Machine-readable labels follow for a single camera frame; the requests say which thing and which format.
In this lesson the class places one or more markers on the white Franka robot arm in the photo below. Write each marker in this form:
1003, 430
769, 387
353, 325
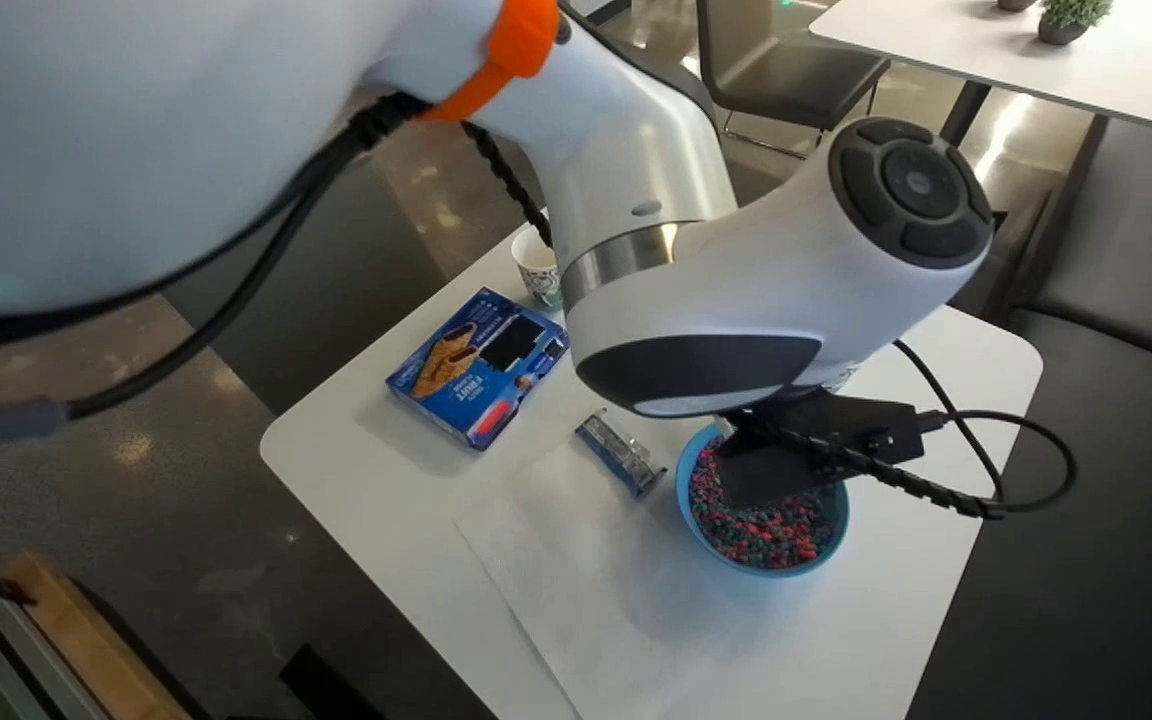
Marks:
762, 264

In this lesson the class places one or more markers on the blue bowl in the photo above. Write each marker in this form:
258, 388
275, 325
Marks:
701, 533

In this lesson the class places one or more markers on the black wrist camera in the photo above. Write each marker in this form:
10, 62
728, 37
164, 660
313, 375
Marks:
830, 426

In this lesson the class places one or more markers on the black table base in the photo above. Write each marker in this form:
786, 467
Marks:
320, 684

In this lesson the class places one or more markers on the dark bench sofa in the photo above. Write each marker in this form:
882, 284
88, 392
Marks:
1110, 443

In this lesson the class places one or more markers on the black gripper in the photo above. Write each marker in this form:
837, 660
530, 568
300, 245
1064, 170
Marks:
769, 479

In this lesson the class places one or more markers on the white side table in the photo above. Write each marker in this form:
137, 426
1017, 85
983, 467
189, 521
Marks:
1139, 62

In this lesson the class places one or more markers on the wooden shelf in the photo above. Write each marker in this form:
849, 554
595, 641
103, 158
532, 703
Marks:
99, 646

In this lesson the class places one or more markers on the colourful beads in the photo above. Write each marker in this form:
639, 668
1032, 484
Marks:
762, 541

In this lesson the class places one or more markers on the blue cardboard box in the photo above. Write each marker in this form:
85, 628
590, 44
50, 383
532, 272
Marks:
469, 365

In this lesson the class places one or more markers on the green potted plant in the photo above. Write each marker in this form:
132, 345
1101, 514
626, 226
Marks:
1071, 17

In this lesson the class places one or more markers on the white paper sheet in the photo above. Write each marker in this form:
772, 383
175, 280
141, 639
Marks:
590, 602

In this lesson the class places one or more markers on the dark metal-legged chair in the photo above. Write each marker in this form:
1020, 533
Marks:
790, 72

